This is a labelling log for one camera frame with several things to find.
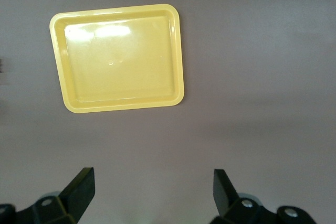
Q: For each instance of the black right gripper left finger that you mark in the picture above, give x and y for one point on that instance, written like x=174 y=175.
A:
x=76 y=195

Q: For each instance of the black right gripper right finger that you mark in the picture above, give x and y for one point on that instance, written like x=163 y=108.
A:
x=225 y=197

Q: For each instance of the yellow plastic tray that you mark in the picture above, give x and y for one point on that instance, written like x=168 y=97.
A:
x=118 y=77

